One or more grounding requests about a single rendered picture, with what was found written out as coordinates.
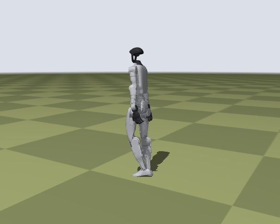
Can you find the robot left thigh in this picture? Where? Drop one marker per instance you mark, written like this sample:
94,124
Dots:
131,125

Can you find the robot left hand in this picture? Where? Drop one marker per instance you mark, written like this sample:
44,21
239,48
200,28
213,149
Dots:
136,116

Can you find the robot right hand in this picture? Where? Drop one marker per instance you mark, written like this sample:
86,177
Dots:
149,117

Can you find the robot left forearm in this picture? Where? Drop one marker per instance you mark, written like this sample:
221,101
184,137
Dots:
133,98

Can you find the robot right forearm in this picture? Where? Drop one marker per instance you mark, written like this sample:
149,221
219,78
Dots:
145,95

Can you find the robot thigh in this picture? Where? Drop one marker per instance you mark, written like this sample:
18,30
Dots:
131,125
143,127

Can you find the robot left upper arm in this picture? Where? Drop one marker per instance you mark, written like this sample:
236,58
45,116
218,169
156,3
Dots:
133,77

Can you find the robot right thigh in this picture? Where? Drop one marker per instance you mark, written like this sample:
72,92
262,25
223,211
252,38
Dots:
143,127

